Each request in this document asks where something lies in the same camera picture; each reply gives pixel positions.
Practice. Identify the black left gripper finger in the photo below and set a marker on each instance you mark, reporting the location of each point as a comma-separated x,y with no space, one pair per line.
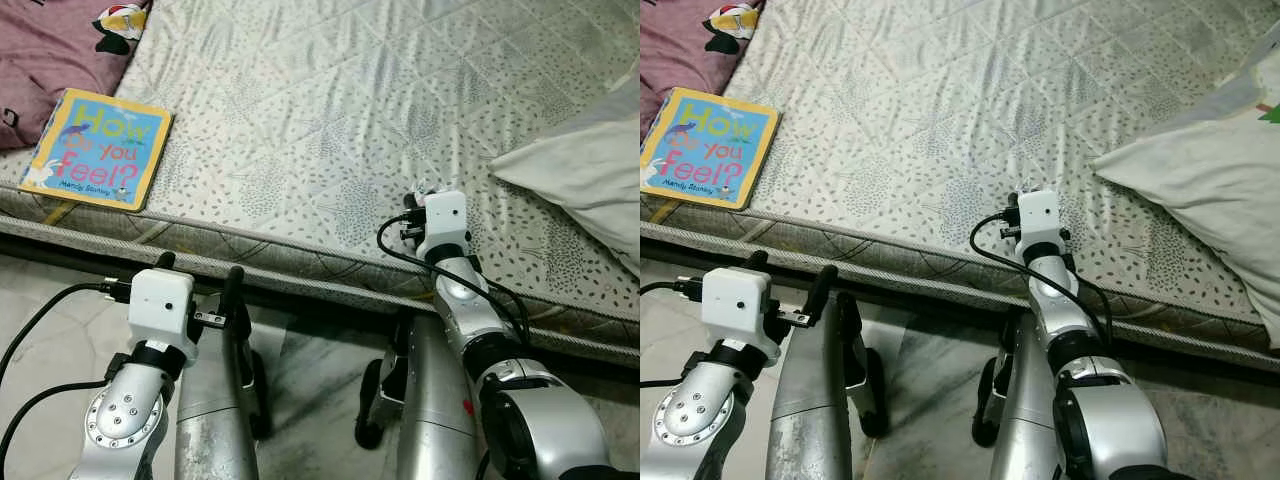
235,290
822,288
758,260
166,262

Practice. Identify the blue yellow children's book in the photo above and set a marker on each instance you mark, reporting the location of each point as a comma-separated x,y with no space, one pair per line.
95,150
705,150

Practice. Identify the white pillow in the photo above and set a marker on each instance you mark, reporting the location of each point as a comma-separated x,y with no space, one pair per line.
590,180
1210,180

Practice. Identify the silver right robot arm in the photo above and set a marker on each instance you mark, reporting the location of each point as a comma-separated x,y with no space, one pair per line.
545,430
1120,430

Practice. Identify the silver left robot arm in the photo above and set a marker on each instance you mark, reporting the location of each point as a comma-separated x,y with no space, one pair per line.
690,420
120,420

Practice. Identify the white grey patterned mattress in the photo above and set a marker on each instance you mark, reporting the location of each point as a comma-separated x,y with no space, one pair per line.
330,120
950,120

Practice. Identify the silver right robot leg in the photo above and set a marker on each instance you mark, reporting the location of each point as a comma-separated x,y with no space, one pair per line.
430,400
1020,410

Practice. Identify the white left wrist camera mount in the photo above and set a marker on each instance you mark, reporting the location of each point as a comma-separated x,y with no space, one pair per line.
735,300
160,305

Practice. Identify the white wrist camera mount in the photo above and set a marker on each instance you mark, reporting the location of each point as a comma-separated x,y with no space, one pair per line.
1040,215
445,220
160,305
735,300

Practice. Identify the dark bed frame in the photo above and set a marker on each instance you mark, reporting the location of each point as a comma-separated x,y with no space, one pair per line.
330,312
930,310

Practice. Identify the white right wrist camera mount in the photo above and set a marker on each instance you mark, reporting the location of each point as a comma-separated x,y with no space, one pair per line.
445,220
1040,215

